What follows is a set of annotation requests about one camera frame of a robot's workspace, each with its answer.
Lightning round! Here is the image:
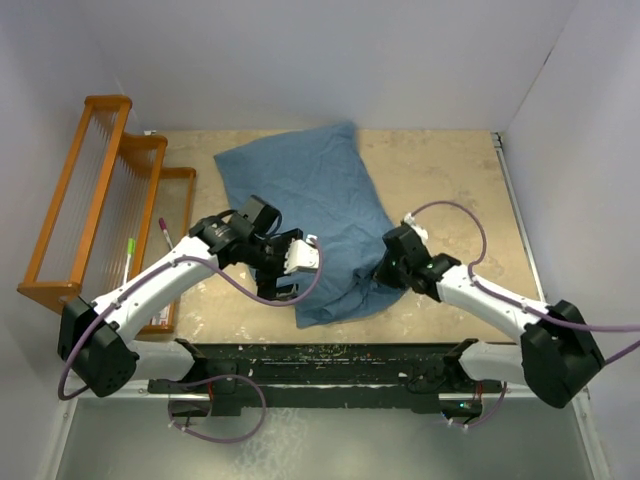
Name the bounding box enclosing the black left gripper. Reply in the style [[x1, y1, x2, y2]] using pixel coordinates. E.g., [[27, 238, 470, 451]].
[[243, 229, 302, 301]]

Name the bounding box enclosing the blue pillowcase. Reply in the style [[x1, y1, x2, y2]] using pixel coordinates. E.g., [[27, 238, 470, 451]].
[[214, 122, 404, 328]]

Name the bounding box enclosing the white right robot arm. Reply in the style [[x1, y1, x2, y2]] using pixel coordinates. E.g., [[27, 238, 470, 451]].
[[374, 224, 605, 408]]

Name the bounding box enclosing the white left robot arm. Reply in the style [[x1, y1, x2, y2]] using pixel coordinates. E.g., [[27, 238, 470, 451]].
[[58, 196, 319, 397]]

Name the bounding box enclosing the red white small box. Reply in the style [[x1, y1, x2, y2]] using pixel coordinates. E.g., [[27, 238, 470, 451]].
[[148, 302, 175, 334]]

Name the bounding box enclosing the magenta capped marker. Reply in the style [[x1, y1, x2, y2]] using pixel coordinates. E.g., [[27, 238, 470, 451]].
[[158, 217, 174, 250]]

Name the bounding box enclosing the green capped marker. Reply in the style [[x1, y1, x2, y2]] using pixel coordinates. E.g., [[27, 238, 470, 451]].
[[122, 237, 136, 285]]

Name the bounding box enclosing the orange wooden tiered rack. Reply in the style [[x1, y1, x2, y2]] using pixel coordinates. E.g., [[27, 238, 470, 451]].
[[17, 95, 197, 313]]

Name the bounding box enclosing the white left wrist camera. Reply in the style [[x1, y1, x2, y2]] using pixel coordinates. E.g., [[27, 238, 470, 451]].
[[284, 235, 320, 275]]

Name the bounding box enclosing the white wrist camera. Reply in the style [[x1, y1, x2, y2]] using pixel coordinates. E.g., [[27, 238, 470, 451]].
[[284, 235, 320, 275], [402, 212, 429, 243]]

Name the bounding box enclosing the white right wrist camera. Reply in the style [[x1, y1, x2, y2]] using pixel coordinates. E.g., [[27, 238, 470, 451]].
[[402, 212, 429, 243]]

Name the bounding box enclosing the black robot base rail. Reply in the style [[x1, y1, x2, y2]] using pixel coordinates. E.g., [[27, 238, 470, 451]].
[[148, 343, 502, 418]]

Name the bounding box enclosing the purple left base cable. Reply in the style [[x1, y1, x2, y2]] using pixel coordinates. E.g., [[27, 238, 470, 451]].
[[167, 374, 268, 443]]

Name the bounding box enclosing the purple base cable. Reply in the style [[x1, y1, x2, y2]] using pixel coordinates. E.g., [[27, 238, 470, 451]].
[[441, 382, 507, 432], [167, 374, 268, 443]]

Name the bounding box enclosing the aluminium frame rail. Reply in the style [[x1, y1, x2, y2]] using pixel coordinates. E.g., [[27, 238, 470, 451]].
[[490, 132, 548, 324]]

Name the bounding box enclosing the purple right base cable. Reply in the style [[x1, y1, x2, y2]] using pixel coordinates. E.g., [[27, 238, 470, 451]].
[[441, 382, 507, 432]]

